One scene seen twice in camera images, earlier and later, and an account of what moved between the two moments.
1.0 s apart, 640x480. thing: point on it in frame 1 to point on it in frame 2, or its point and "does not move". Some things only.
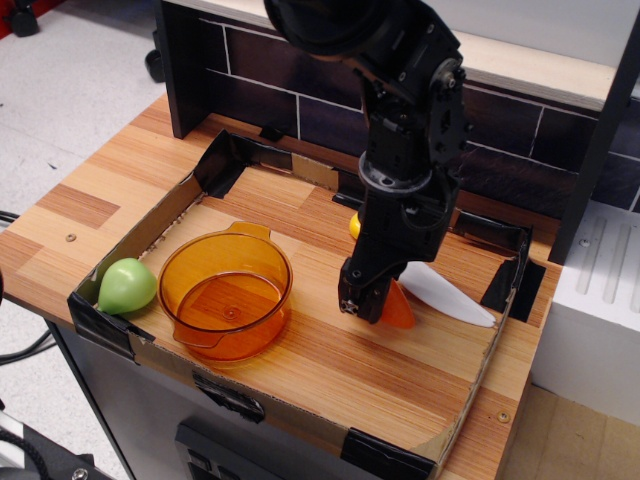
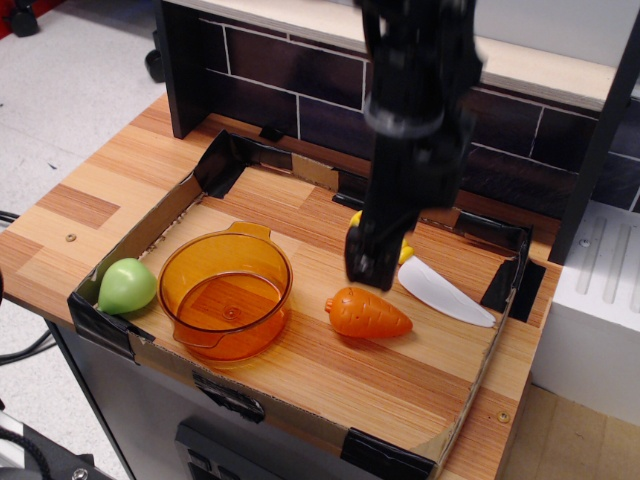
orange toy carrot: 397,310 to 357,313
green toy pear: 127,285 does not move
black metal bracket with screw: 61,462 does not move
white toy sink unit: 588,348 does not move
